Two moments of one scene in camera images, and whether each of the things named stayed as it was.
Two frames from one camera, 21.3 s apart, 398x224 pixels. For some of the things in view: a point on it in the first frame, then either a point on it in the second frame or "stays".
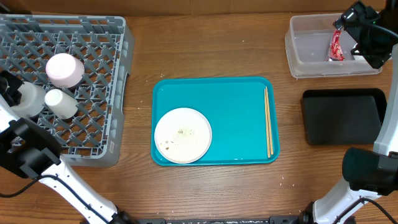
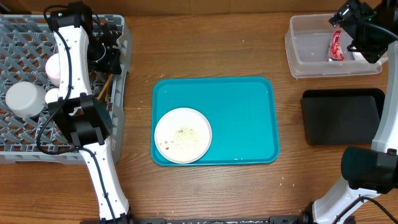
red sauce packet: [336, 53] stays
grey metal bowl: [33, 100] stays
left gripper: [16, 94] -> [113, 65]
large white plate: [183, 135] stays
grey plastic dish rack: [106, 45] stays
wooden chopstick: [269, 121] -> [107, 92]
